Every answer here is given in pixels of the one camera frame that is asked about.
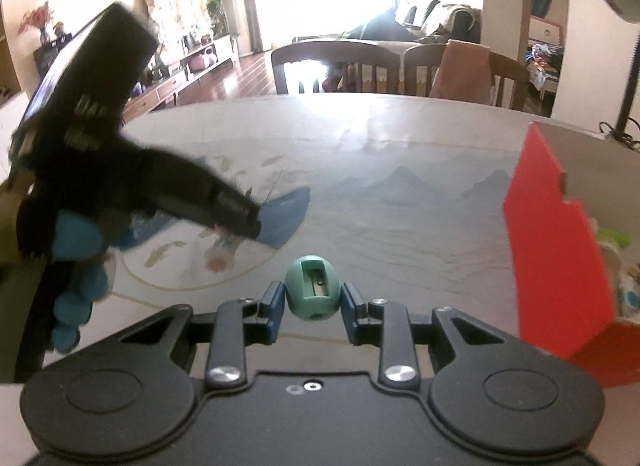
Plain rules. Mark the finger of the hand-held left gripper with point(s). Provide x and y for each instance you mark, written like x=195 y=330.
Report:
x=215 y=201

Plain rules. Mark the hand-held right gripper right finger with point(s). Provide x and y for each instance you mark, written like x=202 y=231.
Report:
x=352 y=313

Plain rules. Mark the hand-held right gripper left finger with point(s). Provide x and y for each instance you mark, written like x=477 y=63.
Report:
x=274 y=313

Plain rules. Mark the green pencil sharpener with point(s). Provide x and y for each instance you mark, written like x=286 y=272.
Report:
x=312 y=288

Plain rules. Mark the red cardboard box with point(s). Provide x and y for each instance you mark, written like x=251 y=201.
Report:
x=555 y=266

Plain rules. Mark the green highlighter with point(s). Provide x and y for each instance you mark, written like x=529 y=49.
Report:
x=612 y=237

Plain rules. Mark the person's left hand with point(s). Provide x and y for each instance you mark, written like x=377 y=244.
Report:
x=80 y=246

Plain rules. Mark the black coffee machine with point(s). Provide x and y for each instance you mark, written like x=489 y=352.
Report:
x=50 y=53

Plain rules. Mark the wooden television cabinet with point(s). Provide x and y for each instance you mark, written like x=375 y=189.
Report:
x=170 y=85

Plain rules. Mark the printed table mat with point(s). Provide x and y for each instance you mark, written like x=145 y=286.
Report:
x=400 y=226

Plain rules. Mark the pink flower vase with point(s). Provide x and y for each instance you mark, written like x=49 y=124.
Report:
x=40 y=20

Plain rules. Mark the cloth-covered television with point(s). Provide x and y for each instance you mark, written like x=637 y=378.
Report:
x=172 y=15

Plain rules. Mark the wooden dining chair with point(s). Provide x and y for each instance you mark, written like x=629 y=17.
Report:
x=300 y=63
x=510 y=80

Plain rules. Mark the green potted plant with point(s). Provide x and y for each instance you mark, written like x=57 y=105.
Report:
x=219 y=3

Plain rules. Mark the white standing air conditioner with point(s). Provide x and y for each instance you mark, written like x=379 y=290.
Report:
x=235 y=5

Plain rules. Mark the sofa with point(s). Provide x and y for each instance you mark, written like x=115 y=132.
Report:
x=390 y=30

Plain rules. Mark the pink cloth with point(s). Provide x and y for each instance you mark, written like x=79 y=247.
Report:
x=460 y=73

